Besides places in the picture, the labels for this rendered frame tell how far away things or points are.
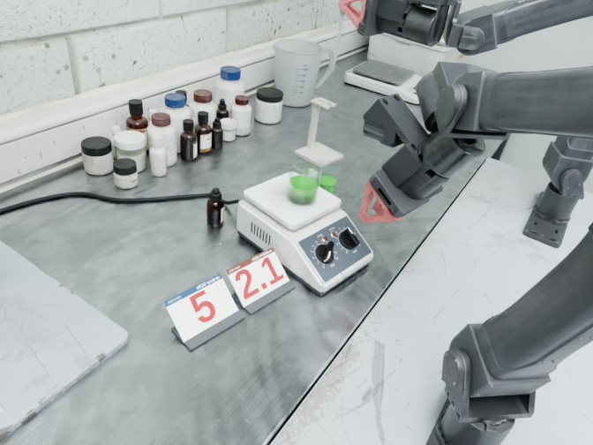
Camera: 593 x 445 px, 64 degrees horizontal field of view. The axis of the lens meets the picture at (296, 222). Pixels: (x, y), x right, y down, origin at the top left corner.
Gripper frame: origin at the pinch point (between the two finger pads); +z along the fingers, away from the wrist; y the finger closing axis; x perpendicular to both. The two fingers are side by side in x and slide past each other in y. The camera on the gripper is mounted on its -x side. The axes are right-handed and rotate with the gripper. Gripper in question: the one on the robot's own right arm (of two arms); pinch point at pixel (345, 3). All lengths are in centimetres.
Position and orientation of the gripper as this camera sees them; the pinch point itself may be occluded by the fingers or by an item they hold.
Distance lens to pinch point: 98.7
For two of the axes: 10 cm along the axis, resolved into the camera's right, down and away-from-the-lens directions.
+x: -1.1, 8.1, 5.8
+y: -6.7, 3.8, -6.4
